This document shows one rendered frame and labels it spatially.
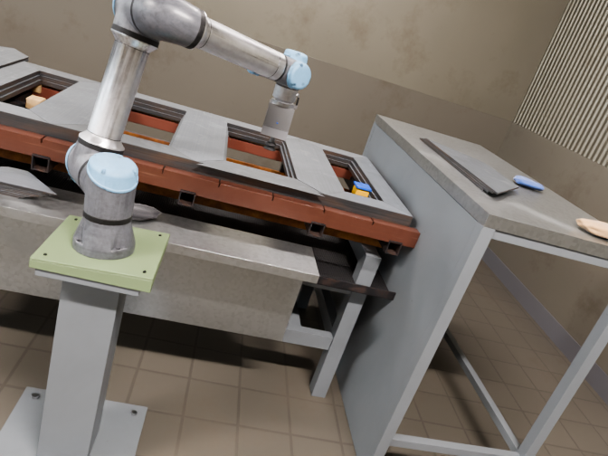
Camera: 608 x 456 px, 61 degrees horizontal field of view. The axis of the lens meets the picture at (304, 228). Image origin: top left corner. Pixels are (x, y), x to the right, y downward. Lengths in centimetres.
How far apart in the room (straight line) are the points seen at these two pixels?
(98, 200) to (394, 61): 345
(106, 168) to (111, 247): 19
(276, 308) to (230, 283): 19
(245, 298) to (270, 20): 286
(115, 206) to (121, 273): 16
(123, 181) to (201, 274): 59
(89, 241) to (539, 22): 413
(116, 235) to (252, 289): 63
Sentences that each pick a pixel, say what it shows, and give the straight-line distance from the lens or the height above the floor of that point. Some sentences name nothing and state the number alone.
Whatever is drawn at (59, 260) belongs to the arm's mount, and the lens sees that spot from 134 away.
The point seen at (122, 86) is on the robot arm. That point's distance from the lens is 140.
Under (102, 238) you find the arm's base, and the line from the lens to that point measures 134.
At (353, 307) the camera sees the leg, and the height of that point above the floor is 45.
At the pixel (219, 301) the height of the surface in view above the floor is 42.
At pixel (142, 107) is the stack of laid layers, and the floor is 83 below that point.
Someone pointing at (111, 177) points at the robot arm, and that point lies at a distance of 129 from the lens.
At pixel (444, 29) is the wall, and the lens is 454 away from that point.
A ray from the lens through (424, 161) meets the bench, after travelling 199.
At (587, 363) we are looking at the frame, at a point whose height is 64.
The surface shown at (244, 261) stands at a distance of 157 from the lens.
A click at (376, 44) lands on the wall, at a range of 440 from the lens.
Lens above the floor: 139
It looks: 22 degrees down
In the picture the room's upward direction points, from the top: 19 degrees clockwise
